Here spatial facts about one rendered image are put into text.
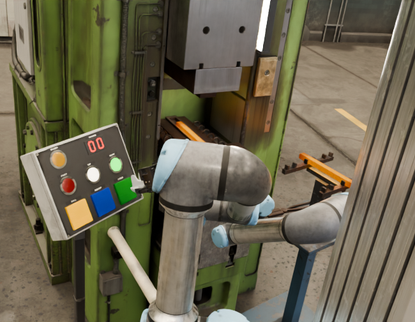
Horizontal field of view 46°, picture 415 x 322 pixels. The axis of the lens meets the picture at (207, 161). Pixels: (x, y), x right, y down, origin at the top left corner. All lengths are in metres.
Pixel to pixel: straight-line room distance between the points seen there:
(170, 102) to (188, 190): 1.42
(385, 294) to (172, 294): 0.53
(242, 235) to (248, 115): 0.72
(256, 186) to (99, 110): 0.99
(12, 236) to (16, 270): 0.33
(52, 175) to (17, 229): 1.77
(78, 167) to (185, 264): 0.64
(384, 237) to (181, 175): 0.42
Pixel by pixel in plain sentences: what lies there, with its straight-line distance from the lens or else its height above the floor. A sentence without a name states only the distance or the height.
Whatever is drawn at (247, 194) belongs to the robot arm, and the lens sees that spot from 1.00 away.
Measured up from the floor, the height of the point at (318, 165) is 0.95.
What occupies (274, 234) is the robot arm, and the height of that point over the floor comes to 1.03.
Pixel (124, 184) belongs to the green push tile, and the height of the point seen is 1.03.
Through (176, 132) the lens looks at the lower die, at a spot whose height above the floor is 0.99.
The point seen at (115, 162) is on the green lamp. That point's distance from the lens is 1.68.
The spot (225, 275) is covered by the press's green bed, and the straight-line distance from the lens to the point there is 2.35.
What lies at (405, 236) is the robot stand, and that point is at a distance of 0.68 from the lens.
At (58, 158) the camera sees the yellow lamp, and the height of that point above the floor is 1.17.
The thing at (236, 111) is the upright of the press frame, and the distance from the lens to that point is 2.24.
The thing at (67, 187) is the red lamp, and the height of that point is 1.09.
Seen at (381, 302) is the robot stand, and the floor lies 1.43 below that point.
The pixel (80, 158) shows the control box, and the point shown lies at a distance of 1.60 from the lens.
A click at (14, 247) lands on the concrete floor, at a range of 3.14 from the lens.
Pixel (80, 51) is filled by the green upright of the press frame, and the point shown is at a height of 1.29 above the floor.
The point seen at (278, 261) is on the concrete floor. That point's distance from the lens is 3.13.
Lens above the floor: 1.88
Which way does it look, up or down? 27 degrees down
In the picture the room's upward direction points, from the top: 7 degrees clockwise
